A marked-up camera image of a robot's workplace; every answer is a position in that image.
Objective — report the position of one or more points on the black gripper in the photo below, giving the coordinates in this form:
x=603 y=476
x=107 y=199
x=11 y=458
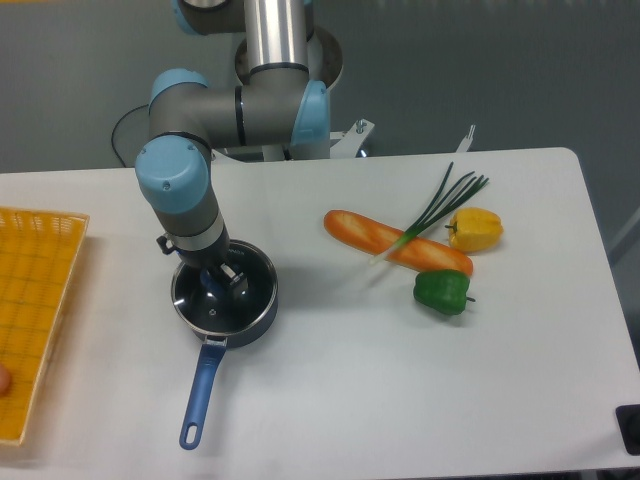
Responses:
x=205 y=253

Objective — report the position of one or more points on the glass lid blue knob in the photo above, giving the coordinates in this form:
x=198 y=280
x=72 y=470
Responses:
x=239 y=321

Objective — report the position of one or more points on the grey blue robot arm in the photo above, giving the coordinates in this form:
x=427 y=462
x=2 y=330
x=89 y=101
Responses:
x=281 y=104

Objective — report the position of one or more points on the dark blue saucepan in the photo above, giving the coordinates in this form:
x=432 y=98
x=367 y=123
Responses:
x=210 y=357

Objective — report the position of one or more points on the orange baguette bread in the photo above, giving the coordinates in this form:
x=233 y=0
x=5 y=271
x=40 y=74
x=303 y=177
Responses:
x=372 y=237

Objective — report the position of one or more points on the yellow woven basket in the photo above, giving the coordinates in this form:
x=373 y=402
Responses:
x=39 y=250

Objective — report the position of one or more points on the green bell pepper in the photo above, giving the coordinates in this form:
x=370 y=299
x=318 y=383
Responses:
x=445 y=291

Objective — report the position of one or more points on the green spring onion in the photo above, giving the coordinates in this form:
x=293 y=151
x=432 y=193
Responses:
x=445 y=201

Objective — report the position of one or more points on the yellow bell pepper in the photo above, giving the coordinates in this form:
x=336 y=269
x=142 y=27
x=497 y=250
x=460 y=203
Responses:
x=474 y=229

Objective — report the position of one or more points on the black square table fixture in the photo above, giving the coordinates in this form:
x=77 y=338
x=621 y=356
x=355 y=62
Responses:
x=628 y=418

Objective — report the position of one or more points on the white metal base frame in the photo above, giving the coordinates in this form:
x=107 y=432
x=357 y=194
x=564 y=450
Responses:
x=340 y=145

